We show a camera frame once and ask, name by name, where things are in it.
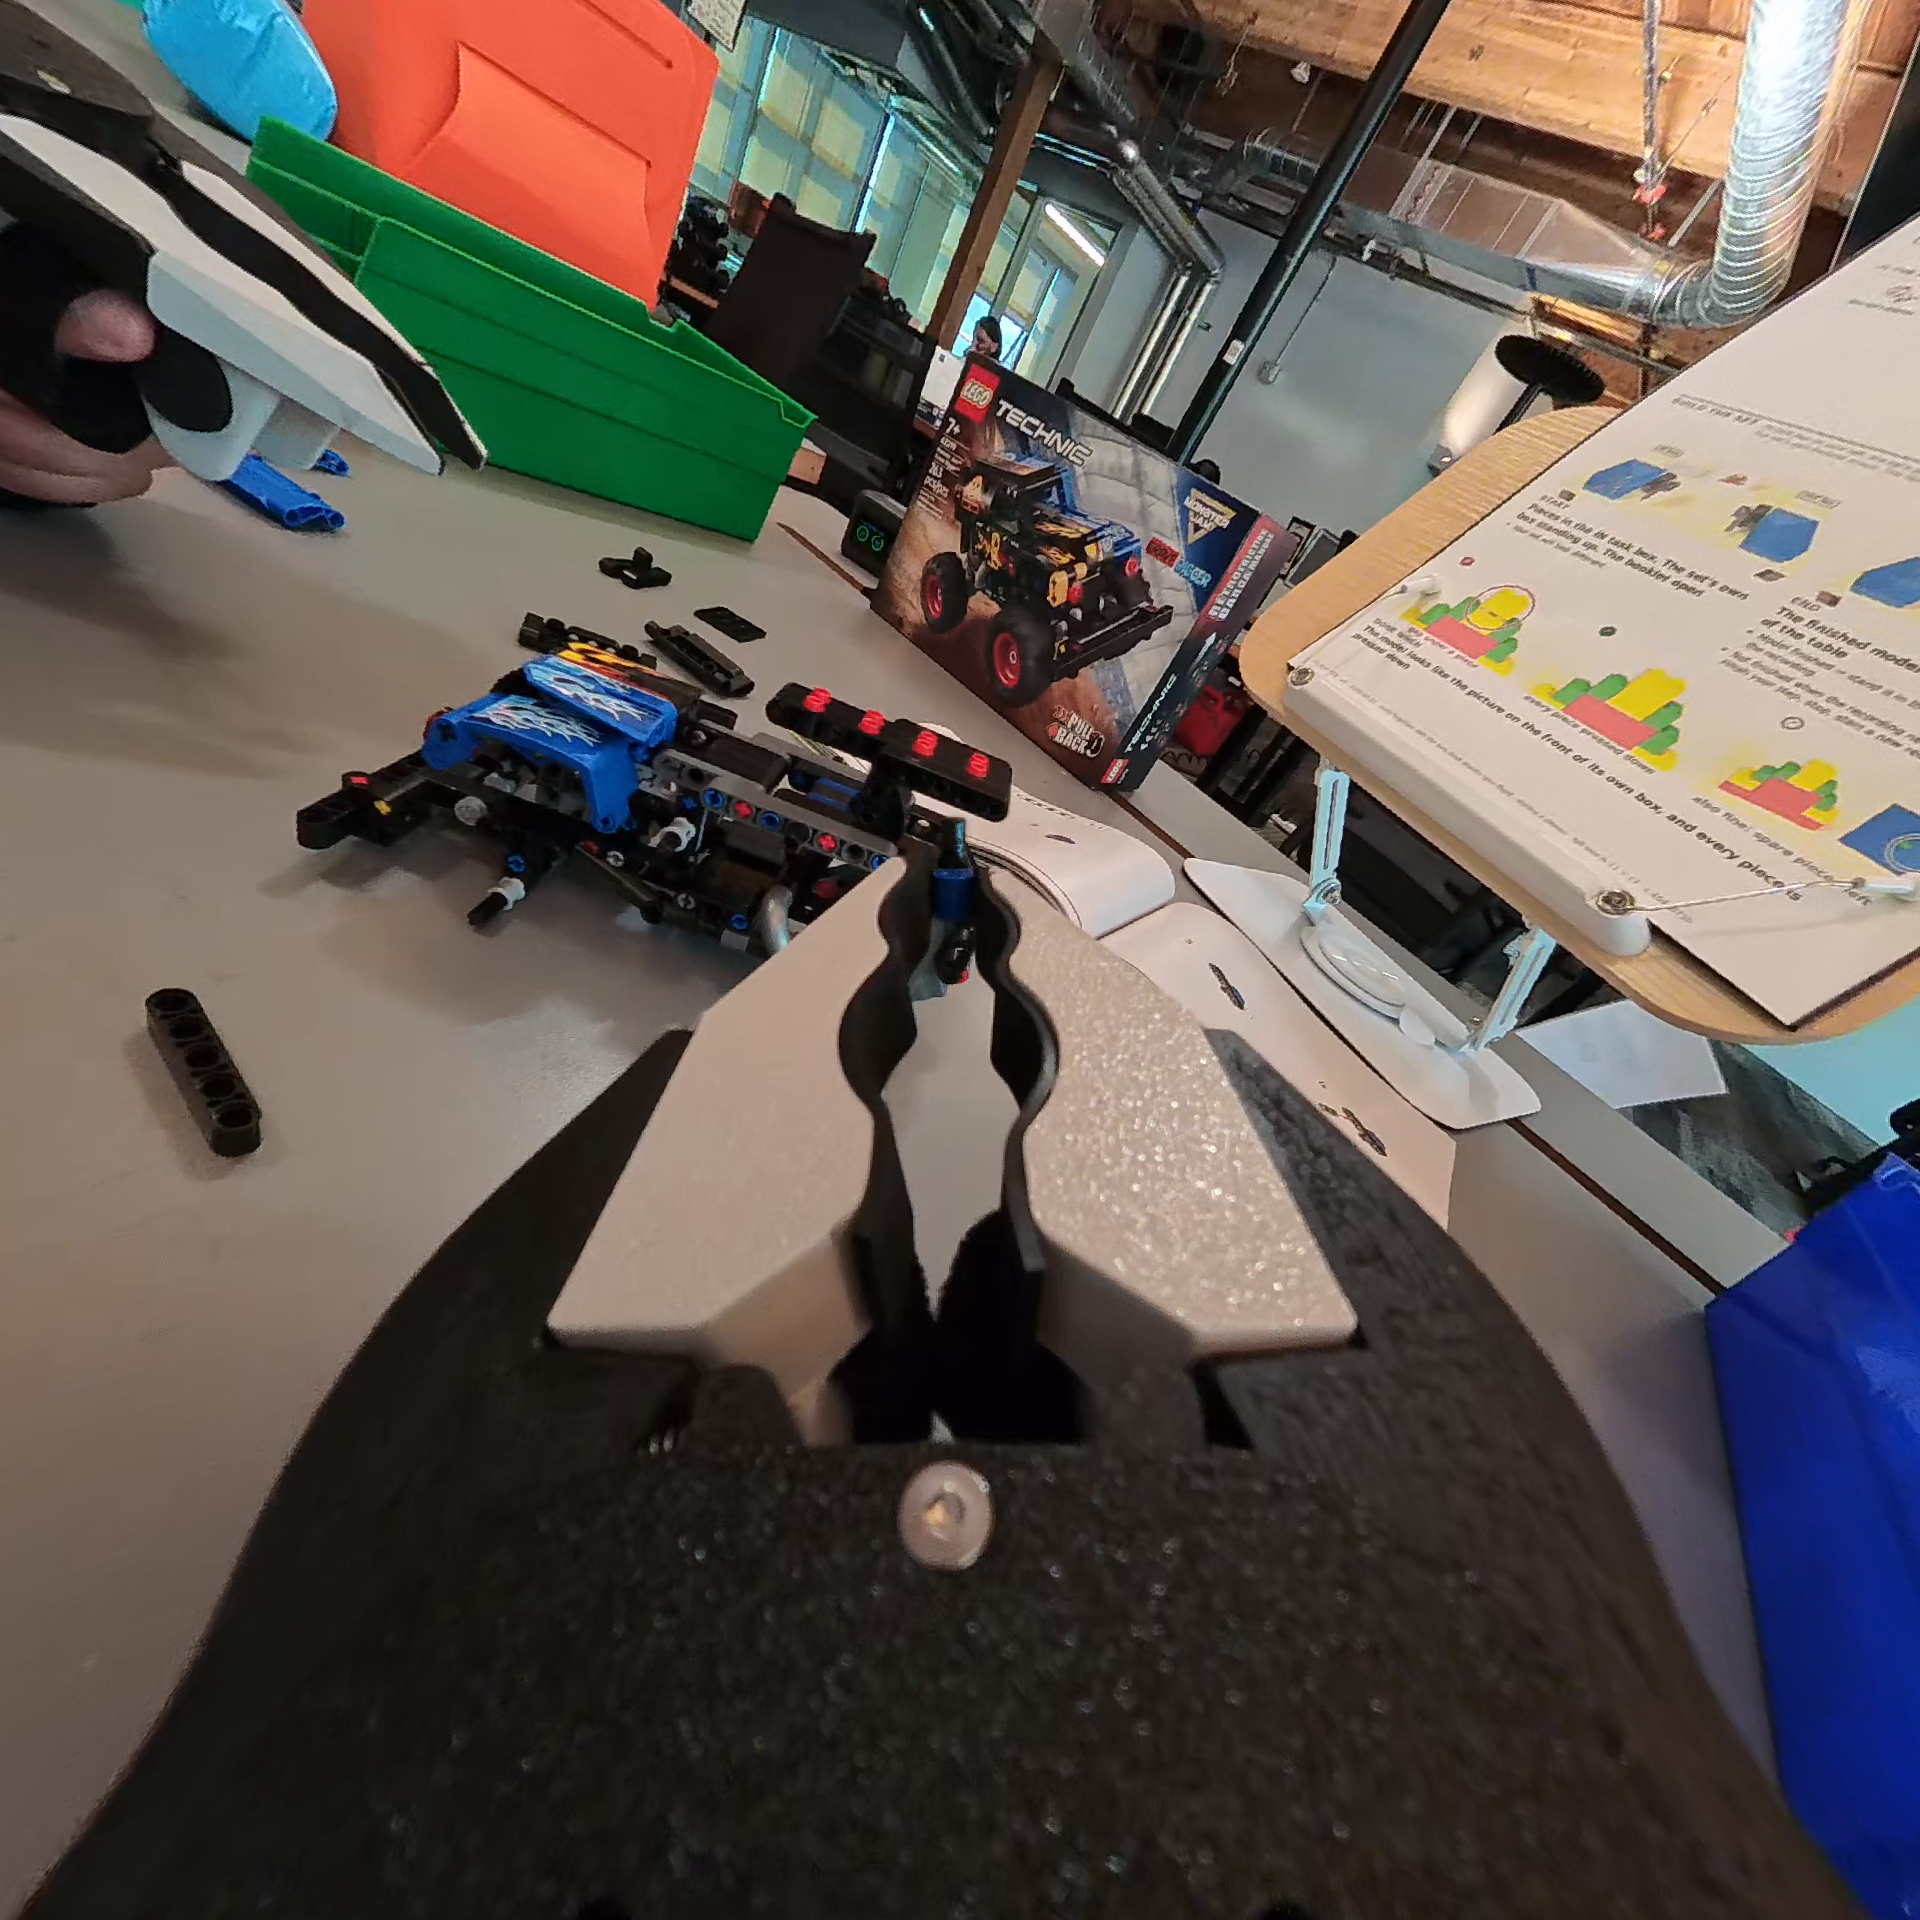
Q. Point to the person's left hand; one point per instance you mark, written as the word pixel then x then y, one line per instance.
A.
pixel 77 465

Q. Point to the light blue wrapped bundle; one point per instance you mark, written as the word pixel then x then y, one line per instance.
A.
pixel 241 61

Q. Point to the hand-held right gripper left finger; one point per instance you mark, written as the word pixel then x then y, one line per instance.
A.
pixel 735 1185

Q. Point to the green plastic bin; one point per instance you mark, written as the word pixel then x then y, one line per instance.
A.
pixel 571 376

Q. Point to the white paper sheet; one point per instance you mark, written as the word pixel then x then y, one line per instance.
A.
pixel 1621 1051

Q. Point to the black flat lego plate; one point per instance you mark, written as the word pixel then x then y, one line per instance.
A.
pixel 731 622

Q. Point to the blue lego panel piece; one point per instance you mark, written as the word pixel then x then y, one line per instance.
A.
pixel 284 494

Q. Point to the small black lego connector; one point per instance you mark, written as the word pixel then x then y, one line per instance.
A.
pixel 633 568

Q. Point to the black five-hole lego beam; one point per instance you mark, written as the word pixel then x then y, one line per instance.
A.
pixel 201 1072

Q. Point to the black lego panel piece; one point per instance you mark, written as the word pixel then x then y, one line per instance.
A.
pixel 699 656

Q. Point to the blue plastic bin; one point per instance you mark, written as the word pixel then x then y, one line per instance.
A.
pixel 1830 1500

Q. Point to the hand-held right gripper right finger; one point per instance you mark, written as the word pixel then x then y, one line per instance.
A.
pixel 1185 1185

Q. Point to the blue lego pin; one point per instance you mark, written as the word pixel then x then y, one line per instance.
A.
pixel 955 897

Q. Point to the printed instruction sheet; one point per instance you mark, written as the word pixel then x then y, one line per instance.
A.
pixel 1651 600

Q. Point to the orange plastic bin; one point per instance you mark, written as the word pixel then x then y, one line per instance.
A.
pixel 510 135

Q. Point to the silver ventilation duct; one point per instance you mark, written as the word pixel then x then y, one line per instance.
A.
pixel 1771 150

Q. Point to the small black display device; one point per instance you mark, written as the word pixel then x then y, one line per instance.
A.
pixel 869 534

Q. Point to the lego set box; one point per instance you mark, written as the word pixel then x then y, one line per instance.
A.
pixel 1080 600

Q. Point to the lego instruction booklet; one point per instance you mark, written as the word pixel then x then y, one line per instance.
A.
pixel 1080 870

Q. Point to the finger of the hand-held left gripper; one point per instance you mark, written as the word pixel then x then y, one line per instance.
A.
pixel 347 308
pixel 284 360

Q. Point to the black pole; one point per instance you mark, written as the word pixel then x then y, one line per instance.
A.
pixel 1305 224

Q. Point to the wooden document stand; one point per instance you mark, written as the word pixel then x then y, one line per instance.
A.
pixel 1276 902

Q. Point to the lego truck model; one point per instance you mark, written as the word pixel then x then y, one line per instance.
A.
pixel 571 750

